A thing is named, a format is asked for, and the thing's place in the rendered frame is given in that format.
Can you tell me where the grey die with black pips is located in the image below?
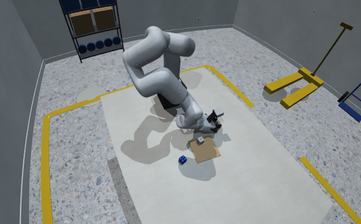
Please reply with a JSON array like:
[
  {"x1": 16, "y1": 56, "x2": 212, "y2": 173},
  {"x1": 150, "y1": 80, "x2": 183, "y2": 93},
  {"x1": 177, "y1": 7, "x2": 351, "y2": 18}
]
[{"x1": 197, "y1": 136, "x2": 204, "y2": 145}]

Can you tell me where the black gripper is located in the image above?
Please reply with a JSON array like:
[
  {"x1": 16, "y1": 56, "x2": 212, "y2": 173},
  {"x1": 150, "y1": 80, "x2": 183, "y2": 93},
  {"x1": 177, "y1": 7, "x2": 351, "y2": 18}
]
[{"x1": 200, "y1": 114, "x2": 222, "y2": 133}]

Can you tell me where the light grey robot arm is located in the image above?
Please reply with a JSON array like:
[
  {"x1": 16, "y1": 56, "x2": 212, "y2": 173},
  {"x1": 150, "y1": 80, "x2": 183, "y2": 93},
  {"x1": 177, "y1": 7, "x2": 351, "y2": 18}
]
[{"x1": 123, "y1": 26, "x2": 203, "y2": 129}]

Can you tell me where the blue die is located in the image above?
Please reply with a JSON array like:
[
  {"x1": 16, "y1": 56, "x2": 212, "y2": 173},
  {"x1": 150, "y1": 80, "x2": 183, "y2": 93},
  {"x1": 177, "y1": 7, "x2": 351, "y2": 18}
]
[{"x1": 179, "y1": 155, "x2": 187, "y2": 164}]

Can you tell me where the tan flat mat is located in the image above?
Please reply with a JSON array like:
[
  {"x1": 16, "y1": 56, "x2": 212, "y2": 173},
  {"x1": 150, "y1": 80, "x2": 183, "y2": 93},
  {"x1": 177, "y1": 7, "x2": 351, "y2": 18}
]
[{"x1": 188, "y1": 135, "x2": 221, "y2": 163}]

